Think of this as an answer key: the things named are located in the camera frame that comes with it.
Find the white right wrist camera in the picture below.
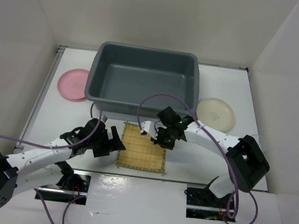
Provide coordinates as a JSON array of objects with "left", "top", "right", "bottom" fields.
[{"left": 139, "top": 121, "right": 158, "bottom": 140}]

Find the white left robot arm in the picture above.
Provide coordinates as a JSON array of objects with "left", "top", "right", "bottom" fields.
[{"left": 0, "top": 118, "right": 125, "bottom": 208}]

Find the grey plastic bin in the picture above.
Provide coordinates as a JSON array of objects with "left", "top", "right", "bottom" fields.
[{"left": 85, "top": 42, "right": 200, "bottom": 118}]

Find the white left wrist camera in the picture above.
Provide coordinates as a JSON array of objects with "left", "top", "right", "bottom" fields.
[{"left": 100, "top": 114, "right": 108, "bottom": 123}]

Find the pink plate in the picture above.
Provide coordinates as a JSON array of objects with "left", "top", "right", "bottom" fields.
[{"left": 57, "top": 68, "right": 89, "bottom": 101}]

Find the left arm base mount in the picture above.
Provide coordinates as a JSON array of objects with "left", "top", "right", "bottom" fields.
[{"left": 37, "top": 170, "right": 92, "bottom": 205}]

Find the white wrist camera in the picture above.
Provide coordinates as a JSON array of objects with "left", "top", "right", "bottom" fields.
[
  {"left": 139, "top": 121, "right": 158, "bottom": 140},
  {"left": 100, "top": 114, "right": 108, "bottom": 123}
]

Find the cream plate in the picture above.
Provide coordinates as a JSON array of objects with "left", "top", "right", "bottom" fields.
[{"left": 196, "top": 98, "right": 236, "bottom": 132}]

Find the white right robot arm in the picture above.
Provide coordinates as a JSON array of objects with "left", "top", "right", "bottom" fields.
[{"left": 151, "top": 107, "right": 270, "bottom": 206}]

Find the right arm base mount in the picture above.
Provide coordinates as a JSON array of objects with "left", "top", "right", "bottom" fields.
[{"left": 184, "top": 184, "right": 231, "bottom": 221}]

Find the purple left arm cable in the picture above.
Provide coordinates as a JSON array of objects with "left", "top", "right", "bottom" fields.
[{"left": 0, "top": 88, "right": 112, "bottom": 224}]

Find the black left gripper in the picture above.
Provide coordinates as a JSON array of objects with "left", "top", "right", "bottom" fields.
[{"left": 86, "top": 122, "right": 128, "bottom": 161}]

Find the woven bamboo mat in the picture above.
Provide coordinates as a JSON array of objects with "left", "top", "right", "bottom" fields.
[{"left": 116, "top": 122, "right": 166, "bottom": 173}]

